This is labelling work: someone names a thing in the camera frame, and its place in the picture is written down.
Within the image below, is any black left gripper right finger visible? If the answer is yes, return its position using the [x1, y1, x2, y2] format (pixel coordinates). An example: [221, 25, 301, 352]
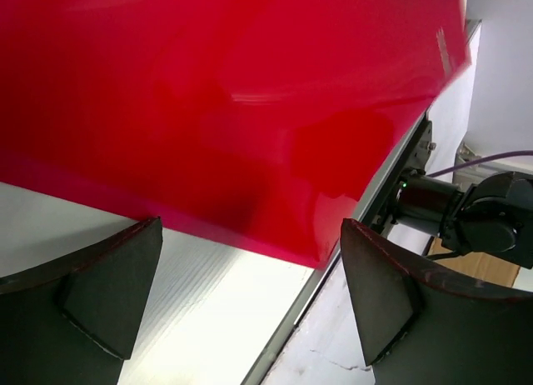
[341, 218, 532, 384]

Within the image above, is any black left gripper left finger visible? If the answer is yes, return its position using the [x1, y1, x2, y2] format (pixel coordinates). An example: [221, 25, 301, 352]
[1, 217, 162, 384]

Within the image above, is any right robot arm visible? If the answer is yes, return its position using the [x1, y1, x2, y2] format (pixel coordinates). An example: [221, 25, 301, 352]
[341, 172, 532, 384]

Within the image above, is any brown cardboard piece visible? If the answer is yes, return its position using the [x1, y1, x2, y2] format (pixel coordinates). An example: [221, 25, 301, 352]
[436, 252, 520, 288]

